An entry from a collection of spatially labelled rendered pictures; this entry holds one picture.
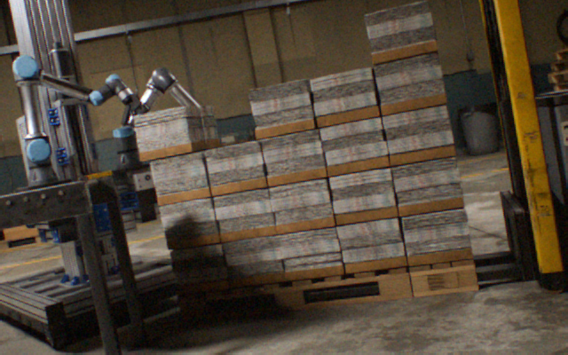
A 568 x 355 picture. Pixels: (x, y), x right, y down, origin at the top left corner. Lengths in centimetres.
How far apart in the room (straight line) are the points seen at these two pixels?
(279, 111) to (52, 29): 149
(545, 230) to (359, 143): 86
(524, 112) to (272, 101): 110
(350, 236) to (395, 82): 73
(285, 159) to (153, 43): 716
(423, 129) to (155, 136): 128
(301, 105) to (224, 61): 694
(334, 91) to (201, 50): 706
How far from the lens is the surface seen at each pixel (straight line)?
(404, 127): 276
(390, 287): 288
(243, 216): 295
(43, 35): 373
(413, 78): 276
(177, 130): 302
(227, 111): 965
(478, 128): 966
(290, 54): 977
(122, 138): 355
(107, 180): 286
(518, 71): 258
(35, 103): 328
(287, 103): 285
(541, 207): 262
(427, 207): 278
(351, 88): 279
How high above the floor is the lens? 82
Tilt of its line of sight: 3 degrees down
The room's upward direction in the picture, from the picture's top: 11 degrees counter-clockwise
